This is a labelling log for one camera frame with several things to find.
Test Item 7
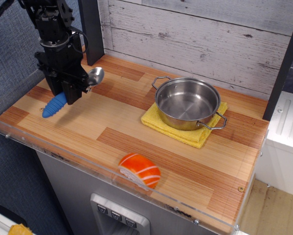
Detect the dark vertical post right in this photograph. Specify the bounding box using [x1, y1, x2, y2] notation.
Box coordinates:
[262, 33, 293, 121]

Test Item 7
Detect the dark vertical post left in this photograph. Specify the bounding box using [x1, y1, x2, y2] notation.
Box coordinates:
[78, 0, 105, 66]

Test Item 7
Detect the stainless steel pot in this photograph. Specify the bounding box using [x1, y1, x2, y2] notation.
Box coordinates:
[152, 76, 227, 131]

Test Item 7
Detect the silver dispenser button panel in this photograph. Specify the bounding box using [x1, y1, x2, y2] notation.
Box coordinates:
[90, 193, 151, 235]

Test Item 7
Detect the yellow folded cloth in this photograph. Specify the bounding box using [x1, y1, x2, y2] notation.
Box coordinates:
[140, 100, 229, 149]

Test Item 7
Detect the clear acrylic table guard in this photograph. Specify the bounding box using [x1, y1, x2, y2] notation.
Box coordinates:
[0, 34, 270, 233]

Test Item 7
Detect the blue handled metal spoon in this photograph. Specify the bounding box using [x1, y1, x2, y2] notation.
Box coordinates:
[42, 67, 105, 118]

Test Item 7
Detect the white plastic cabinet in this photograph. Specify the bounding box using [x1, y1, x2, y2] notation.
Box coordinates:
[255, 92, 293, 194]

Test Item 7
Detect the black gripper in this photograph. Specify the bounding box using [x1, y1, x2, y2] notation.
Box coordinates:
[35, 33, 89, 105]

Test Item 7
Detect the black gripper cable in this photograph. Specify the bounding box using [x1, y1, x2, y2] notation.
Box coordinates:
[69, 25, 90, 55]

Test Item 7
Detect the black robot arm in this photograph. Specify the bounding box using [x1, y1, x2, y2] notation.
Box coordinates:
[19, 0, 90, 105]

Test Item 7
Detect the orange salmon sushi toy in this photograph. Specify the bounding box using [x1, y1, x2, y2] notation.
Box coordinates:
[118, 153, 161, 188]

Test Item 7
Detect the dark vertical post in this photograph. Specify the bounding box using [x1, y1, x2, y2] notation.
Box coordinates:
[262, 33, 293, 121]
[78, 0, 105, 66]

